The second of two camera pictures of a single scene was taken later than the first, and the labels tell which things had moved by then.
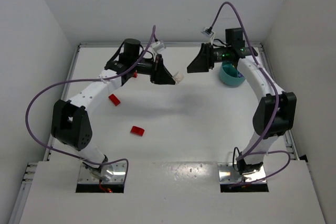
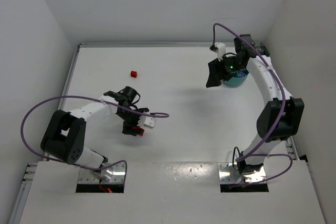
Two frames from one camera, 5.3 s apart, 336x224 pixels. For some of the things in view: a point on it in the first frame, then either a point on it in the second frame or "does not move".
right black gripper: (208, 56) -> (217, 69)
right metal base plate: (228, 174) does not move
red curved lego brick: (137, 130) does not move
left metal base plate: (109, 173) does not move
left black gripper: (158, 69) -> (130, 127)
